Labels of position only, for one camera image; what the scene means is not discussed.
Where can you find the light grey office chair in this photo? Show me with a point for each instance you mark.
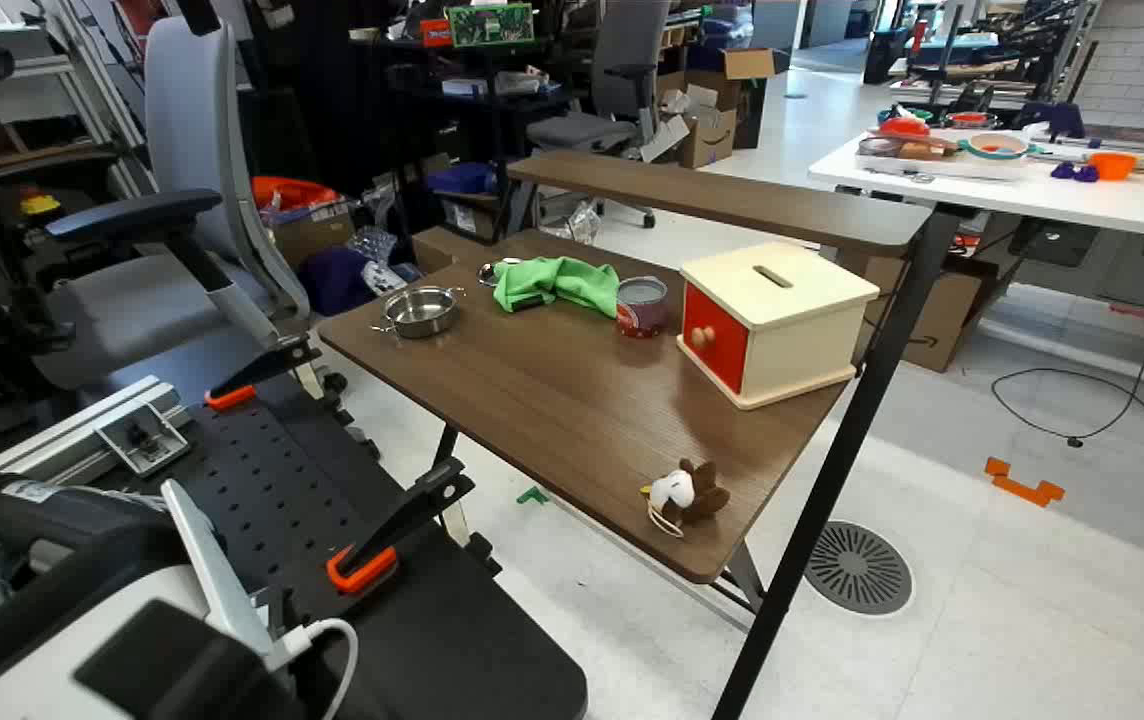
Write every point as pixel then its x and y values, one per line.
pixel 186 104

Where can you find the orange rimmed bin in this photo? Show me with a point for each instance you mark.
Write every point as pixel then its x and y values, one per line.
pixel 295 191

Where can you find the round steel pot lid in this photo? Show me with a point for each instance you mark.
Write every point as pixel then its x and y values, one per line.
pixel 643 302

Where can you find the purple toy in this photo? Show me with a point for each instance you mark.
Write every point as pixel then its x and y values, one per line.
pixel 1074 169

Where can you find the black perforated board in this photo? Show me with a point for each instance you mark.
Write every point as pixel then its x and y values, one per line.
pixel 295 507

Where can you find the orange bracket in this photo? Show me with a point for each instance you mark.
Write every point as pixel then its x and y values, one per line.
pixel 1020 485

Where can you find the round white plate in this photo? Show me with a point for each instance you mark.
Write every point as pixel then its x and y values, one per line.
pixel 995 144

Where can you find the orange bowl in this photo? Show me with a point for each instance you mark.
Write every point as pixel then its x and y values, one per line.
pixel 1115 165

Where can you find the flat black device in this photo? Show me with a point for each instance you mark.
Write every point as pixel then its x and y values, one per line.
pixel 157 661

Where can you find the wooden box with red drawer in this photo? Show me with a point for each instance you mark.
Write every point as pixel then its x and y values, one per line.
pixel 784 322

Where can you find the purple bag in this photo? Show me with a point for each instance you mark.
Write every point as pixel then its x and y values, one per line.
pixel 334 283

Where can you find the aluminium extrusion rail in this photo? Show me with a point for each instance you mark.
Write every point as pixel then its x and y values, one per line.
pixel 66 432

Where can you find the brown and white plush toy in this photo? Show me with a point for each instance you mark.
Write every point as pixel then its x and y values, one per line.
pixel 696 493

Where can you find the green microfibre cloth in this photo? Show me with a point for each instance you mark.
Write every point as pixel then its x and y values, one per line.
pixel 545 283

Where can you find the white table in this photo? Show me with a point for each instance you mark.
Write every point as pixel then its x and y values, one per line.
pixel 998 187

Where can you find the round metal floor drain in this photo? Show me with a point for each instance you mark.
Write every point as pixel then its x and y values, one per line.
pixel 859 571

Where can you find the long black slanted table leg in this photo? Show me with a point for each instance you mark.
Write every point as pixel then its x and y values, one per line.
pixel 837 455

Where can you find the white angled bracket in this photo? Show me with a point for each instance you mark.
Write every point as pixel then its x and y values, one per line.
pixel 219 572

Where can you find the large cardboard box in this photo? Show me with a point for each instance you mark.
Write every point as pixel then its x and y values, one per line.
pixel 939 313

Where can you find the green circuit board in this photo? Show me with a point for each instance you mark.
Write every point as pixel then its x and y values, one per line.
pixel 489 27

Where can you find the open cardboard box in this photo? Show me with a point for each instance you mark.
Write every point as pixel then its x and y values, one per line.
pixel 707 136

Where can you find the dark grey office chair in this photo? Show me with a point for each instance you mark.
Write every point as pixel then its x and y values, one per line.
pixel 627 53

